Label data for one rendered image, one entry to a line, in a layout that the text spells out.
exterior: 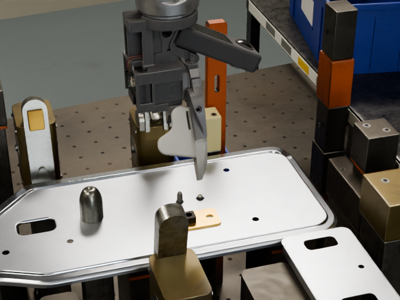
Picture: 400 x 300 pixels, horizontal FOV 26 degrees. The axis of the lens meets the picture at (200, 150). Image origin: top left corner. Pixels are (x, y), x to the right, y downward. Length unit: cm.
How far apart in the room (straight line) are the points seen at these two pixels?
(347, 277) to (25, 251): 42
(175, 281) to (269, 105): 113
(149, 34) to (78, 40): 316
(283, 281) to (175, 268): 16
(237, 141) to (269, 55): 207
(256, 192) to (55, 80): 263
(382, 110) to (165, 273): 54
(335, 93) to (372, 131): 16
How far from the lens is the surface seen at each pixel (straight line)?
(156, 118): 131
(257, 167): 131
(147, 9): 100
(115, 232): 118
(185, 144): 105
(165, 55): 104
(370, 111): 142
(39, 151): 131
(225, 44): 104
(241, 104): 211
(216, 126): 131
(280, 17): 175
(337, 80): 139
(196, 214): 120
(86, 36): 422
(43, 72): 390
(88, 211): 119
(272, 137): 198
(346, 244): 117
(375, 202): 118
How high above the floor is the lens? 171
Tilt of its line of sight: 32 degrees down
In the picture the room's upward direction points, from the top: straight up
